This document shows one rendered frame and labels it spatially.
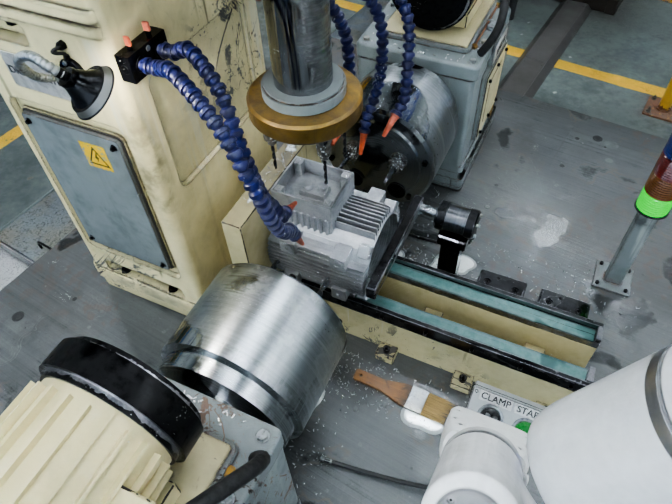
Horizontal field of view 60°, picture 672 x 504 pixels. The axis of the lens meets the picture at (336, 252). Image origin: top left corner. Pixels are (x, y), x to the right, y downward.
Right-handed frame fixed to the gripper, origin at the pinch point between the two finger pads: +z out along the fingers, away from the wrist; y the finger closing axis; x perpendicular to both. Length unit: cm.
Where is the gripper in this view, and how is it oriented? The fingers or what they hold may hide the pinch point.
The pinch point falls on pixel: (487, 428)
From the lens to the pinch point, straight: 82.3
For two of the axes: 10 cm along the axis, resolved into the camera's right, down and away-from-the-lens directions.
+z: 2.9, 0.4, 9.5
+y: -9.0, -3.1, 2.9
